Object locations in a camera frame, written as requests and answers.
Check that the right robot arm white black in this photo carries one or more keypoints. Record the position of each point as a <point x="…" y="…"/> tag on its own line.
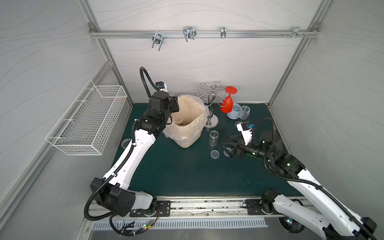
<point x="332" y="220"/>

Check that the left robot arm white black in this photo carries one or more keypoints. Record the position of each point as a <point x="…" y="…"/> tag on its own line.
<point x="111" y="195"/>

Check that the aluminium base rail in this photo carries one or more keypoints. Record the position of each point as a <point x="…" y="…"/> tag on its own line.
<point x="208" y="207"/>

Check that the metal hook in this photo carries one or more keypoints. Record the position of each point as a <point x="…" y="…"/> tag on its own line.
<point x="157" y="39"/>
<point x="189" y="33"/>
<point x="223" y="32"/>

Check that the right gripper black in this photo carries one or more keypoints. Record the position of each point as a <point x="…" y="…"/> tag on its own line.
<point x="237" y="149"/>

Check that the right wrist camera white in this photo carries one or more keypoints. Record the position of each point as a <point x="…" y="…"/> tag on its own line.
<point x="246" y="130"/>

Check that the red plastic wine glass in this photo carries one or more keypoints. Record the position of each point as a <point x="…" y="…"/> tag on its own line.
<point x="226" y="105"/>

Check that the clear plastic jar lid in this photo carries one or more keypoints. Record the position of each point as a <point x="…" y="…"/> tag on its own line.
<point x="215" y="154"/>

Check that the metal hook right end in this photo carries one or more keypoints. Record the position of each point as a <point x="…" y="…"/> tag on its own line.
<point x="296" y="34"/>

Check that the clear wine glass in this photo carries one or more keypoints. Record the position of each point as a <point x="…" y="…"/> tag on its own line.
<point x="243" y="114"/>

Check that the chrome glass holder stand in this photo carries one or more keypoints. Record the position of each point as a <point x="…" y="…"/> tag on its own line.
<point x="209" y="99"/>

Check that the white wire basket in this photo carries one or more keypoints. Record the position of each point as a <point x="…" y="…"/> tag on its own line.
<point x="85" y="127"/>

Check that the aluminium top rail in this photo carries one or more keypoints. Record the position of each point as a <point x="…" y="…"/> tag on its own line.
<point x="201" y="34"/>

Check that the cream trash bin with bag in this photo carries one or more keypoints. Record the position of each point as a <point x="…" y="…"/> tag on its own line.
<point x="195" y="114"/>

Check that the white vent strip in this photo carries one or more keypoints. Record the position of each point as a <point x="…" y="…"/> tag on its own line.
<point x="172" y="224"/>

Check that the jar with dried flowers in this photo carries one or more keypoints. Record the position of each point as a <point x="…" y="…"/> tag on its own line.
<point x="213" y="138"/>

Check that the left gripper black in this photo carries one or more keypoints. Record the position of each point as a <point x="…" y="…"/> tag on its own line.
<point x="173" y="103"/>

